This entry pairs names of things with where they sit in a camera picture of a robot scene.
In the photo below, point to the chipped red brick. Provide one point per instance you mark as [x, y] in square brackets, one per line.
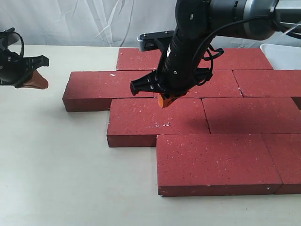
[222, 85]

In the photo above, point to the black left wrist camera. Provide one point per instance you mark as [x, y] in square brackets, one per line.
[8, 37]

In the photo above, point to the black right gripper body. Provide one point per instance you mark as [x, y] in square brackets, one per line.
[177, 71]

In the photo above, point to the white wrinkled backdrop cloth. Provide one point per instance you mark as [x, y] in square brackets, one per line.
[107, 23]

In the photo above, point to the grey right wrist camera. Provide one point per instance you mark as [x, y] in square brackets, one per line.
[154, 41]

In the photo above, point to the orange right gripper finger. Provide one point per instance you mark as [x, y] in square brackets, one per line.
[165, 100]

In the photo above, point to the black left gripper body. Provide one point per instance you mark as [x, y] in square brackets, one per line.
[15, 68]

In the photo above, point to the white plastic tray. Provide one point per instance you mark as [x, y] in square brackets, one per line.
[282, 57]

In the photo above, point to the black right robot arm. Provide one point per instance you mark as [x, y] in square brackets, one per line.
[198, 22]

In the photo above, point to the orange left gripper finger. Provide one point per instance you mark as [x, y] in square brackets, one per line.
[34, 81]

